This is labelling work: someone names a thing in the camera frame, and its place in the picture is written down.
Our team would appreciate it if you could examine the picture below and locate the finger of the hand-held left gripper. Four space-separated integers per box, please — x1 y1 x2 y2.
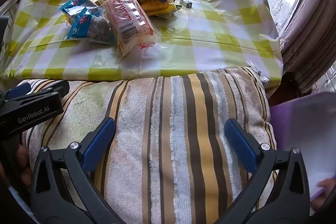
31 80 70 100
5 82 31 101

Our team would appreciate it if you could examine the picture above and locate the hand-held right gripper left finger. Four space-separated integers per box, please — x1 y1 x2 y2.
29 117 126 224

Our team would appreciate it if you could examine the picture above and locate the person's left hand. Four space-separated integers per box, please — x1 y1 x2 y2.
16 146 34 187

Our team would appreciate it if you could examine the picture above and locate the striped towel cushion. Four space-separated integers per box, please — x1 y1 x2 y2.
16 67 278 224

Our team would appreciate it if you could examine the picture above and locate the beige patterned heavy curtain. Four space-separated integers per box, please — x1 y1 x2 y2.
280 0 336 94

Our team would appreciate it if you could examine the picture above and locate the clear red print cracker packet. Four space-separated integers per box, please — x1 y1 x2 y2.
101 0 156 58

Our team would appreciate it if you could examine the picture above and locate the yellow checked tablecloth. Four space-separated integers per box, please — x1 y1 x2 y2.
0 0 284 83

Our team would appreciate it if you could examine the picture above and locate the white frame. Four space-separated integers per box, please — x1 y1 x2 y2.
0 0 23 30

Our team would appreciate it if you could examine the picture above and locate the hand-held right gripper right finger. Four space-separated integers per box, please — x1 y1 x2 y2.
224 119 311 224

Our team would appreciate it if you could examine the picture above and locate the blue snack packet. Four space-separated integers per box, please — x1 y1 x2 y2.
60 0 101 22
63 7 116 45

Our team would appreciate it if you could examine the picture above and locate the purple rimmed white box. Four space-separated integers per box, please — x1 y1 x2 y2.
269 91 336 203

